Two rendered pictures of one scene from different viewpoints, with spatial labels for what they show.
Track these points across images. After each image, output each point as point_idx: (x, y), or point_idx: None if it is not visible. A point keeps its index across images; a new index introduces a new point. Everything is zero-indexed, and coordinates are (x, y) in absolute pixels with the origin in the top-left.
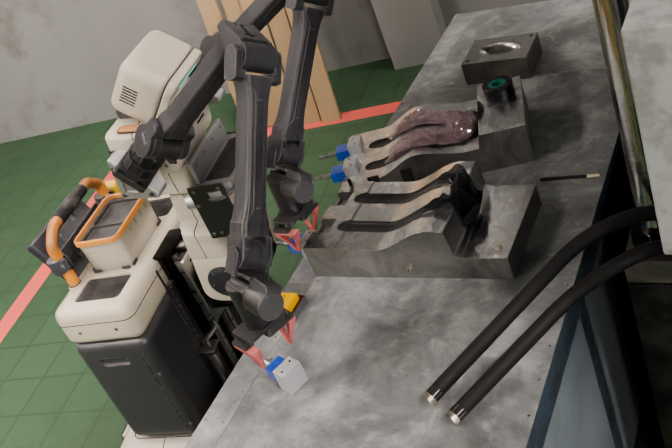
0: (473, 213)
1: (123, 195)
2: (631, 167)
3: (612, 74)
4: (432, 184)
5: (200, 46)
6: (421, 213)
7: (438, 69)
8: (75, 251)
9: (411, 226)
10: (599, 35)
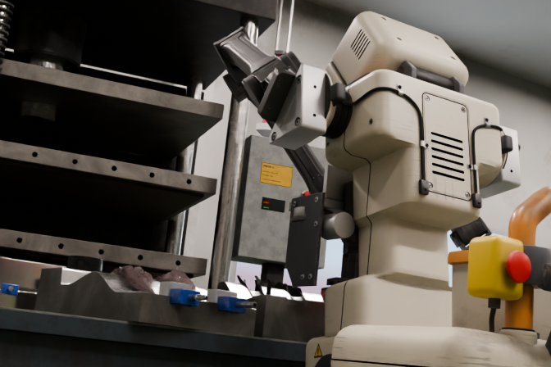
0: None
1: (518, 182)
2: (229, 276)
3: (237, 206)
4: (251, 292)
5: (298, 60)
6: (293, 296)
7: None
8: None
9: (313, 298)
10: (237, 180)
